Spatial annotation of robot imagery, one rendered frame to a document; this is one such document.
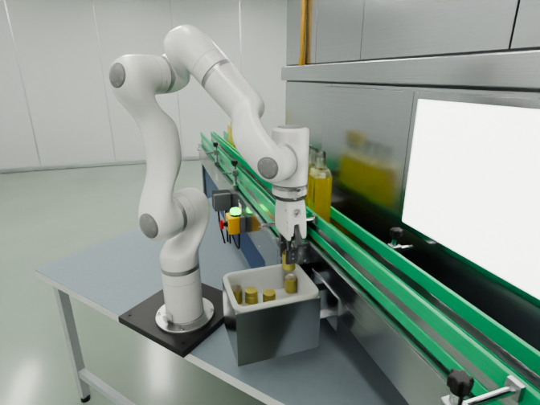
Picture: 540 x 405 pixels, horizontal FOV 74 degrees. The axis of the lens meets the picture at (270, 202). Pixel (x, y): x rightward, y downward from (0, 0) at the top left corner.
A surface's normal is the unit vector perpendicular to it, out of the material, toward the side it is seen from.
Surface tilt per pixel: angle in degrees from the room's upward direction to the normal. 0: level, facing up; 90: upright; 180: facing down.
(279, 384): 0
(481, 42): 90
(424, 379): 90
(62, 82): 90
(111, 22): 90
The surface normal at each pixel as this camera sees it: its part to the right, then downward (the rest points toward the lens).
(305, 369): 0.00, -0.94
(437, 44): -0.95, 0.11
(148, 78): 0.90, 0.11
